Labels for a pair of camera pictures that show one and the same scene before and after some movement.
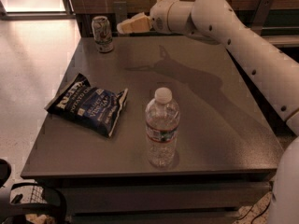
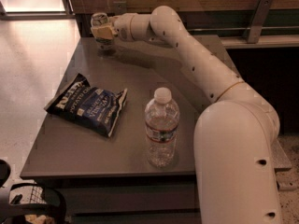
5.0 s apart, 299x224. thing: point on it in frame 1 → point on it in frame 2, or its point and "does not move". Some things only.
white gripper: (159, 16) → (122, 26)
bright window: (33, 3) does not move
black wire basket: (47, 205) does not move
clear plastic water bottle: (162, 122) does not move
